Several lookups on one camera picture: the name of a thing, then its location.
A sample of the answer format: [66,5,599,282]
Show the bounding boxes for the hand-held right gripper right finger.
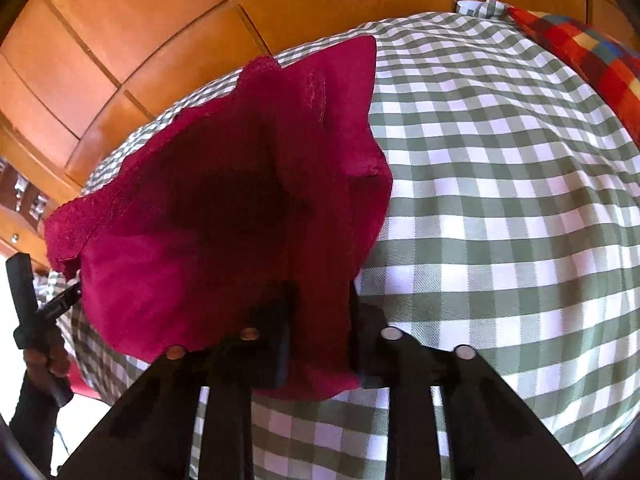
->
[349,285,586,480]

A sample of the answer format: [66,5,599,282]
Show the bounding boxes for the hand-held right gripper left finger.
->
[57,280,299,480]

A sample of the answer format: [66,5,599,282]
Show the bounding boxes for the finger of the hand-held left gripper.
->
[35,282,84,321]

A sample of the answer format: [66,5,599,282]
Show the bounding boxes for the crimson velvet pants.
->
[44,35,393,401]

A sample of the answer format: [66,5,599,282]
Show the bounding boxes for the person's left forearm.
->
[7,367,62,478]

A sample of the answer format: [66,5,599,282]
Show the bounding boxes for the person's left hand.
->
[22,332,72,386]

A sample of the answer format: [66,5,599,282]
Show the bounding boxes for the red cloth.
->
[66,359,103,403]

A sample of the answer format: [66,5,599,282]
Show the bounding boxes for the wooden cabinet with metal knobs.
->
[0,157,57,256]

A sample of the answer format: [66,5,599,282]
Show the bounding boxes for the green white checked bed cover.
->
[47,0,640,480]

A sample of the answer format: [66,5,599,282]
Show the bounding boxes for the wooden wardrobe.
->
[0,0,640,261]

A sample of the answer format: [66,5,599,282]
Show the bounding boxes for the multicolour checked pillow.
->
[507,7,640,148]

